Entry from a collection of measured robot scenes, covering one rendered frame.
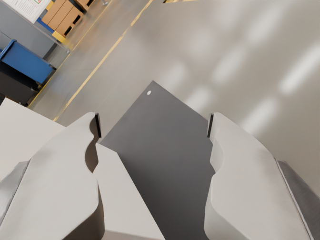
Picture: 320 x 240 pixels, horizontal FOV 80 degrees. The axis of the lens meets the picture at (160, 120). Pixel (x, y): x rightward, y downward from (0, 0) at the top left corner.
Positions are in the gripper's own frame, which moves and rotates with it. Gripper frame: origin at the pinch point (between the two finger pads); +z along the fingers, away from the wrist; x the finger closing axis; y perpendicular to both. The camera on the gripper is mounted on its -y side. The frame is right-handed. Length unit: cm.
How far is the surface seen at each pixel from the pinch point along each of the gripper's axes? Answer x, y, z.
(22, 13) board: -275, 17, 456
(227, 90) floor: 31, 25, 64
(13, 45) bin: -295, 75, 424
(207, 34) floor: 31, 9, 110
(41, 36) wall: -468, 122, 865
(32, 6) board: -256, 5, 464
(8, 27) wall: -565, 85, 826
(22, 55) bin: -286, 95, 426
